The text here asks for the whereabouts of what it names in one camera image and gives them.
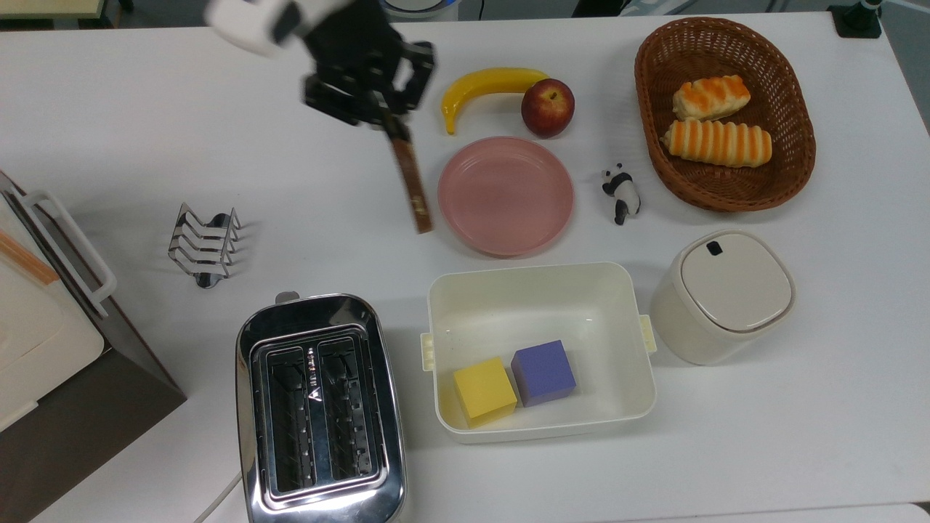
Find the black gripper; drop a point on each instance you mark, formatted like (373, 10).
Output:
(356, 40)

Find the brown bread slice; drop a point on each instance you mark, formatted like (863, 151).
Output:
(413, 185)

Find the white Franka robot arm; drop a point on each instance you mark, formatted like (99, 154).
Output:
(247, 22)

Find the pink plate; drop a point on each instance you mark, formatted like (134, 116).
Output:
(505, 196)

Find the short glazed bread roll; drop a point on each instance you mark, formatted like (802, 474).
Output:
(710, 96)

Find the long striped bread roll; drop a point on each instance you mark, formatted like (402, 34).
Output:
(716, 143)

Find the yellow banana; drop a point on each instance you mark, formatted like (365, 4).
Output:
(487, 81)

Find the red apple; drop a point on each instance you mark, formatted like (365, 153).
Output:
(548, 109)

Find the metal toast rack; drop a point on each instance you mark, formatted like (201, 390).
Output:
(203, 247)

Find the panda figurine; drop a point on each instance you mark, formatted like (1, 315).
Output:
(623, 192)

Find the white plastic container box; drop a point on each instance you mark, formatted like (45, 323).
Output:
(538, 305)

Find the yellow foam cube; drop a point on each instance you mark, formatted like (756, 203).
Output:
(484, 388)

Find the purple foam cube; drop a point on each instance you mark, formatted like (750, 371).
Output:
(543, 370)

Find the beige lidded bin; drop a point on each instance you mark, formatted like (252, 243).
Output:
(734, 283)

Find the brown wicker basket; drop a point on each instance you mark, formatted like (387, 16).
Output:
(785, 167)

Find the cream and chrome toaster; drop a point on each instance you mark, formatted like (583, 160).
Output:
(320, 494)

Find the cream plastic cabinet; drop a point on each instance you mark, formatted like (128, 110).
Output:
(36, 341)

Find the black clamp mount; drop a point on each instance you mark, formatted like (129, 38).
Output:
(856, 20)

